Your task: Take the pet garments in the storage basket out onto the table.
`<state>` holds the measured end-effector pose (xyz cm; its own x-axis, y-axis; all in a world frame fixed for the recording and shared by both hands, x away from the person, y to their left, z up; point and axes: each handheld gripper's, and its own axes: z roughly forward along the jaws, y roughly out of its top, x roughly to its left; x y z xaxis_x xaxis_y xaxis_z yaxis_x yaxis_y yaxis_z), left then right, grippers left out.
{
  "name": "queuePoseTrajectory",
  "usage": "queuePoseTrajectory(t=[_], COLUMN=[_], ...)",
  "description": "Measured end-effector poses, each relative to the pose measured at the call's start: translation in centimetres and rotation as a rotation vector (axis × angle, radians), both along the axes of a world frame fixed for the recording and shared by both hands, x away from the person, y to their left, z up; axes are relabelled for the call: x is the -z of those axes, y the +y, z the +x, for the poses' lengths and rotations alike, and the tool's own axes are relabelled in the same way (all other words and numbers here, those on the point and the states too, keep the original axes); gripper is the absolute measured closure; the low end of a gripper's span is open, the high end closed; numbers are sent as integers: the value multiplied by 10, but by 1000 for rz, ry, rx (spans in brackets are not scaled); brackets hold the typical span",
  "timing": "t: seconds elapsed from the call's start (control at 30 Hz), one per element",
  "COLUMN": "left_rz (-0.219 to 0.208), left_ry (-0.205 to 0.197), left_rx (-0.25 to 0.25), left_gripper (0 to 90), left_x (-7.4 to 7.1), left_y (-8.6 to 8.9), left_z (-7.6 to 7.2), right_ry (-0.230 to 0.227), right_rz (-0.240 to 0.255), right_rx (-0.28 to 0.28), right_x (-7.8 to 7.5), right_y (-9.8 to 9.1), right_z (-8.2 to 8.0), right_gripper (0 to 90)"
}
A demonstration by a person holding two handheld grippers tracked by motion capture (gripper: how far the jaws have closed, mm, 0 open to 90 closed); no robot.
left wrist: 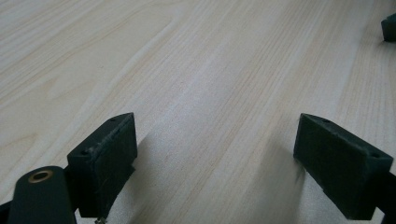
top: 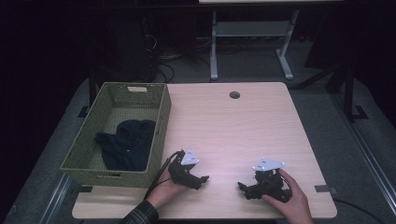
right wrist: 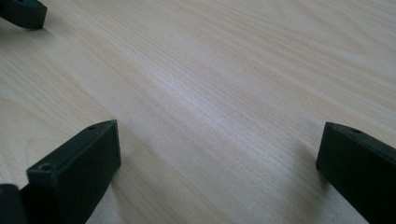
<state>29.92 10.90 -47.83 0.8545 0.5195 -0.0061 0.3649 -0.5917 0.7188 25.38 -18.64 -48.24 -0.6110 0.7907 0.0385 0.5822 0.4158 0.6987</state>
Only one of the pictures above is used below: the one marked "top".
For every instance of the person's left hand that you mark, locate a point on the person's left hand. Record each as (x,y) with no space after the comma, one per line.
(165,189)

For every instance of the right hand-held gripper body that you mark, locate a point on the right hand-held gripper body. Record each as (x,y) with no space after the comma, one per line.
(268,182)

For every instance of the grey tape piece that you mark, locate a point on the grey tape piece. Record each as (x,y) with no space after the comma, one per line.
(323,188)

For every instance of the green woven basket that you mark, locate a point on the green woven basket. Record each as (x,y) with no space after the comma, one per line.
(90,155)

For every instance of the white metal table frame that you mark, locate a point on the white metal table frame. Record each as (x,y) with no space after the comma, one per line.
(249,29)

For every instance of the black metal stand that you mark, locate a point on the black metal stand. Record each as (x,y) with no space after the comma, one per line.
(350,93)

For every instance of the person's right hand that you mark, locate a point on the person's right hand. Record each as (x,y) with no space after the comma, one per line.
(295,202)

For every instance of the dark cabinet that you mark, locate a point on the dark cabinet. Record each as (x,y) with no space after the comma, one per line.
(124,46)

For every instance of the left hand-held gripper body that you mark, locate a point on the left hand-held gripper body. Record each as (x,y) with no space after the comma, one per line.
(181,171)

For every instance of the dark cloth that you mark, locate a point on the dark cloth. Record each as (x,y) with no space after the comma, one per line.
(127,146)

